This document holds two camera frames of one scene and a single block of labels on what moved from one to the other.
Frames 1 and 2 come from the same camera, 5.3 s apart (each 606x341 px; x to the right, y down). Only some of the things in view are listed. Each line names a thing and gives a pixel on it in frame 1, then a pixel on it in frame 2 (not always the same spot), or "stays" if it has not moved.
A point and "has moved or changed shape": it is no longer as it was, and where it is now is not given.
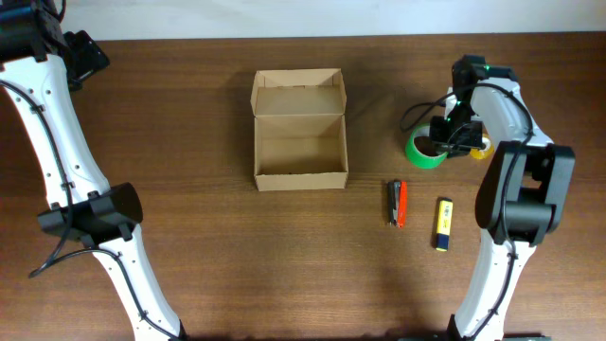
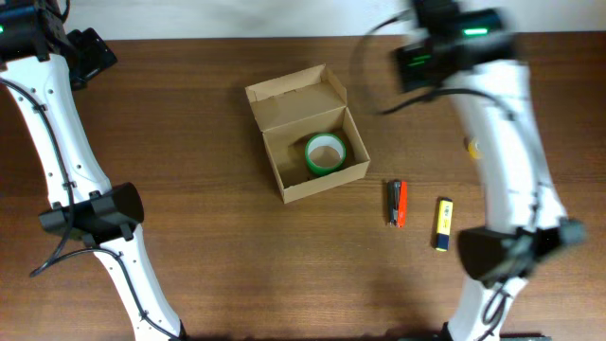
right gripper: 454,148 -> 413,73
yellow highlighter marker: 444,224 stays
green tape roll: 415,156 -> 325,152
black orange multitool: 398,191 stays
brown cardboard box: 299,133 has moved or changed shape
